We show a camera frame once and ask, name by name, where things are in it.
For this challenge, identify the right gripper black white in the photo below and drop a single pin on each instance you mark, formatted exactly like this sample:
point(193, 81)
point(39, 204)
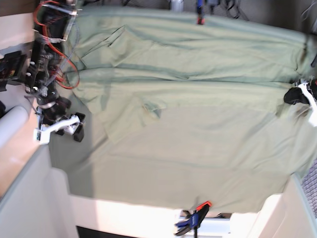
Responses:
point(55, 111)

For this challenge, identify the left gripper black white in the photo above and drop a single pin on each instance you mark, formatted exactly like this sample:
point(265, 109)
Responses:
point(303, 93)

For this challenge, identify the light green T-shirt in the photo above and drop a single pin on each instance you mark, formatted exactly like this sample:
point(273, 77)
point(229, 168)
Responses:
point(198, 96)

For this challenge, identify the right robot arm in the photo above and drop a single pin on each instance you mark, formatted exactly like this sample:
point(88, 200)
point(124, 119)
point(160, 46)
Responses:
point(56, 37)

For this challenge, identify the green table cover cloth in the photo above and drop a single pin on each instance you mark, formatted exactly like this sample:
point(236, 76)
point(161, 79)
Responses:
point(92, 172)

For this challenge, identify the white paper roll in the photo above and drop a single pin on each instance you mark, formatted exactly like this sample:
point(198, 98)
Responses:
point(11, 122)

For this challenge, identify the black tablet on stand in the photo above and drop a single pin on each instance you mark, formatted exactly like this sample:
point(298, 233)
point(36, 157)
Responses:
point(12, 69)

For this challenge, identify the orange blue clamp top centre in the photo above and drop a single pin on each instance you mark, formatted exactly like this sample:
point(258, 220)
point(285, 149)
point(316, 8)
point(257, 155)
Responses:
point(200, 13)

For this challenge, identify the blue orange bar clamp bottom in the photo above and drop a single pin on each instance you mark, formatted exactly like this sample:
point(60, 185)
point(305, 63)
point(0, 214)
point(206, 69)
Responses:
point(193, 220)

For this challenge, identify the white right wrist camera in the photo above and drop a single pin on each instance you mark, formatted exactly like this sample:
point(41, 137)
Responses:
point(41, 136)

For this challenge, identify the black power adapter with cables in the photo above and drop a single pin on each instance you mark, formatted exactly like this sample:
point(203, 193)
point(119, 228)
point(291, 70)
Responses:
point(232, 8)

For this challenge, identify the silver aluminium post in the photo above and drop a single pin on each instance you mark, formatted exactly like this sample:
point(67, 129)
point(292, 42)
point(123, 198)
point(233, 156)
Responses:
point(176, 5)

